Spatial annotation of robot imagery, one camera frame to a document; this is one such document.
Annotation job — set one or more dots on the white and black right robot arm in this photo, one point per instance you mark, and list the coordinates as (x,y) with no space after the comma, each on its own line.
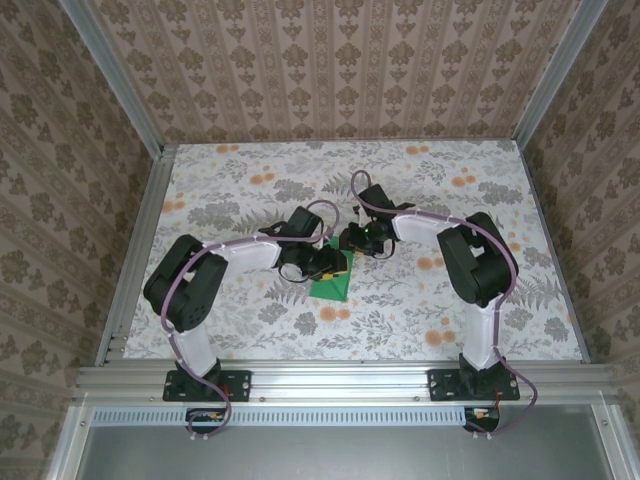
(480,345)

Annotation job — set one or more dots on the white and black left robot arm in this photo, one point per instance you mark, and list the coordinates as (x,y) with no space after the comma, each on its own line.
(197,345)

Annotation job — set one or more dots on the grey metal sheet panel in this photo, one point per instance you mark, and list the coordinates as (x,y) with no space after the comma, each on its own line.
(340,450)

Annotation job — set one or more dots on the aluminium cross rail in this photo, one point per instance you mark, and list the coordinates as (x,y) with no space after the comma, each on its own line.
(340,382)

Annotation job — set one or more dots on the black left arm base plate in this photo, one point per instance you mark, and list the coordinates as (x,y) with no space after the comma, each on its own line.
(240,385)

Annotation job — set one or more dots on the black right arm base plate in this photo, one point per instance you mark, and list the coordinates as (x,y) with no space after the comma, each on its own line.
(440,385)

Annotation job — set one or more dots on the aluminium left side rail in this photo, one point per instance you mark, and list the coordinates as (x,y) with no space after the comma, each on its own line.
(137,250)

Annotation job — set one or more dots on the aluminium right corner post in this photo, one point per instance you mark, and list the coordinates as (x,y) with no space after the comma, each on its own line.
(555,70)

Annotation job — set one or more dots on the aluminium corner post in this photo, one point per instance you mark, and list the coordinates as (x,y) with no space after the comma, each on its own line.
(555,70)
(115,75)

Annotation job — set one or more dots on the aluminium left corner post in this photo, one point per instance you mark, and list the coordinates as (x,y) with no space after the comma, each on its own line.
(115,75)

